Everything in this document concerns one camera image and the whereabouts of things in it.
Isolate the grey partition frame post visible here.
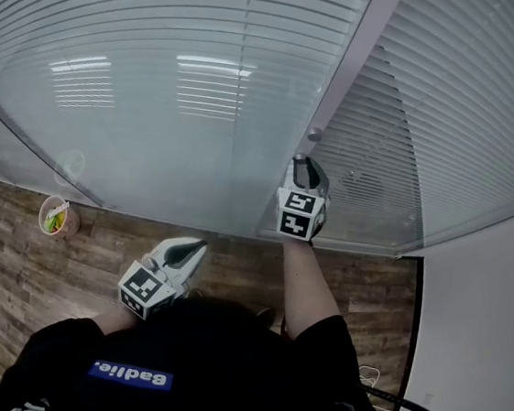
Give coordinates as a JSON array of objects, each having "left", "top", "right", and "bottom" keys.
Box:
[
  {"left": 253, "top": 0, "right": 406, "bottom": 251},
  {"left": 0, "top": 78, "right": 117, "bottom": 207}
]

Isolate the thin white cable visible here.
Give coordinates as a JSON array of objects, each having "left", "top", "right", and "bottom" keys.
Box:
[{"left": 353, "top": 363, "right": 405, "bottom": 411}]

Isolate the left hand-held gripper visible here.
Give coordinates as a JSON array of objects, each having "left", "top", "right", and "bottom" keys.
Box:
[{"left": 114, "top": 229, "right": 209, "bottom": 328}]

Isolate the black baseboard strip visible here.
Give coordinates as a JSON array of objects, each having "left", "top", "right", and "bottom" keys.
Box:
[{"left": 381, "top": 254, "right": 427, "bottom": 403}]

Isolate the person's left forearm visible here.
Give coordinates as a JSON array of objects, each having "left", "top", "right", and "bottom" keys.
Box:
[{"left": 94, "top": 301, "right": 140, "bottom": 339}]

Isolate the person's black shirt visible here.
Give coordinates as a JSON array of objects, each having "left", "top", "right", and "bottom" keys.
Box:
[{"left": 0, "top": 275, "right": 406, "bottom": 411}]

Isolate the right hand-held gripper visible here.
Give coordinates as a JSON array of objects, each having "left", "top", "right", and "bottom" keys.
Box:
[{"left": 272, "top": 154, "right": 336, "bottom": 244}]

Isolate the person's right forearm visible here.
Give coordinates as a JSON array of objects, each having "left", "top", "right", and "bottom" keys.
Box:
[{"left": 272, "top": 238, "right": 350, "bottom": 344}]

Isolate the instant noodle cup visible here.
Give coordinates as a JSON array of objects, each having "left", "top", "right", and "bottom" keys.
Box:
[{"left": 36, "top": 193, "right": 83, "bottom": 241}]

